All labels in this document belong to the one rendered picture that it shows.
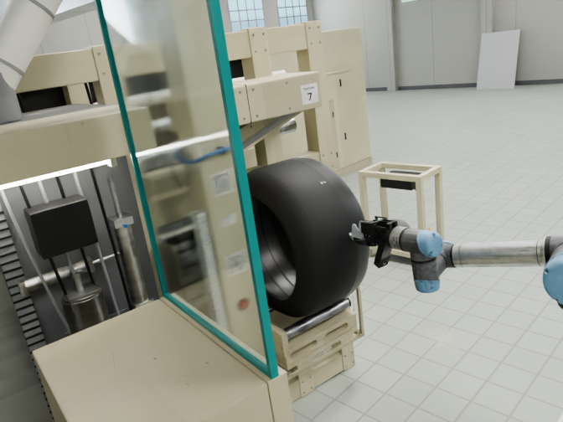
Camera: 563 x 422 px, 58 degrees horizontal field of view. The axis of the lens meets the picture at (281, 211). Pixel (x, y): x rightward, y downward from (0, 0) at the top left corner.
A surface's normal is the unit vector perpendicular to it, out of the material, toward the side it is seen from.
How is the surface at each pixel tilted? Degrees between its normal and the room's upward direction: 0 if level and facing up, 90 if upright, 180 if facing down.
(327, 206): 53
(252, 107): 90
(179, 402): 0
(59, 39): 90
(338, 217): 63
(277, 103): 90
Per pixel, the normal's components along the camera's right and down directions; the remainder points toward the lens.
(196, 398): -0.13, -0.94
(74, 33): 0.71, 0.13
